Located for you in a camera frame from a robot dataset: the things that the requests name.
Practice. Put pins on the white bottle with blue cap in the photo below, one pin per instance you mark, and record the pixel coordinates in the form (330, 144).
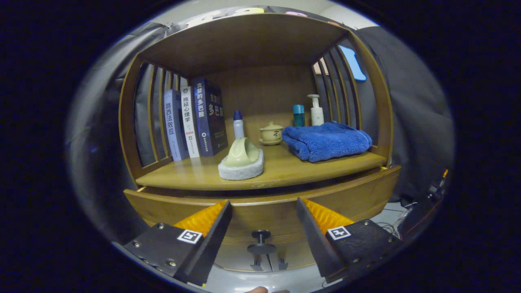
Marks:
(238, 128)

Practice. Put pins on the white pump bottle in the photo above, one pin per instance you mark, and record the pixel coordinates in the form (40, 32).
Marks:
(316, 114)

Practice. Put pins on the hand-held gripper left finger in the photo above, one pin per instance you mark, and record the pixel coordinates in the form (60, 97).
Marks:
(211, 248)

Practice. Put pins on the white book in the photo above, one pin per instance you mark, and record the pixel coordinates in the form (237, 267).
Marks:
(189, 122)

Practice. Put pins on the beige lidded teacup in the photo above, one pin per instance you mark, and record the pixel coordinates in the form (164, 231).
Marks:
(272, 133)

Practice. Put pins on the light blue book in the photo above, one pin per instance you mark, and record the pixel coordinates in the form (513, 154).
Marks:
(175, 130)

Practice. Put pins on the wooden drawer with black knob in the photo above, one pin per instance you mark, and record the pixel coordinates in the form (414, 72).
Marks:
(264, 211)

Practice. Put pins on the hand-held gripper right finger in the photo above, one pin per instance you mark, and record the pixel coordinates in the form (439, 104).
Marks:
(314, 244)

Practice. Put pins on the black backdrop cloth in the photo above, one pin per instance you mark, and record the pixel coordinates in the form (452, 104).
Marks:
(415, 122)

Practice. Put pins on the wooden cabinet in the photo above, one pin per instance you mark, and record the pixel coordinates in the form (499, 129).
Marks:
(260, 89)

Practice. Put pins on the black equipment with orange part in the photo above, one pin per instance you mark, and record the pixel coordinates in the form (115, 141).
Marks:
(423, 211)

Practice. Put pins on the blue towel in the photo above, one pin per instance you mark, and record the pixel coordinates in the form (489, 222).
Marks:
(325, 142)

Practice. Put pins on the teal bottle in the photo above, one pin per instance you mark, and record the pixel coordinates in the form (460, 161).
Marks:
(298, 116)

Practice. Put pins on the wooden countertop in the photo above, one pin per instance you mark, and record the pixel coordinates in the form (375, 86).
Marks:
(293, 171)

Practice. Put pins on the wooden cabinet door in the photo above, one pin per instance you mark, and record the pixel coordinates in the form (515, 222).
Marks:
(232, 260)
(301, 256)

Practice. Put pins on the dark blue book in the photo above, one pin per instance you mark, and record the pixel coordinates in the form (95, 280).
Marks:
(209, 118)

